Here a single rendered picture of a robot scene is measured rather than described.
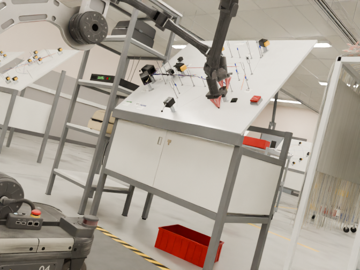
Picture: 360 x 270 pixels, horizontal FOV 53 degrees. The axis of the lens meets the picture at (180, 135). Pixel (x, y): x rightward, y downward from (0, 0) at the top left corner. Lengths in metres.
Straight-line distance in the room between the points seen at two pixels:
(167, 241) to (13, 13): 1.66
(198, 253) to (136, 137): 0.91
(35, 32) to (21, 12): 8.11
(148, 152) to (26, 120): 2.82
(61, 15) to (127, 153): 1.24
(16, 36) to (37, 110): 4.70
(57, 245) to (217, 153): 1.04
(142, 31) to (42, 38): 6.86
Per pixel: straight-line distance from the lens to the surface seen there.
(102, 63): 10.66
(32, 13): 1.71
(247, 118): 2.12
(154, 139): 2.48
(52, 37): 9.97
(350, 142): 2.64
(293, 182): 9.08
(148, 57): 3.41
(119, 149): 2.74
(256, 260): 2.60
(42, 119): 5.16
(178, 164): 2.30
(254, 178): 2.25
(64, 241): 1.56
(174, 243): 2.50
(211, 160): 2.13
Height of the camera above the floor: 0.72
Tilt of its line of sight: 2 degrees up
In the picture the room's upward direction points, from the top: 15 degrees clockwise
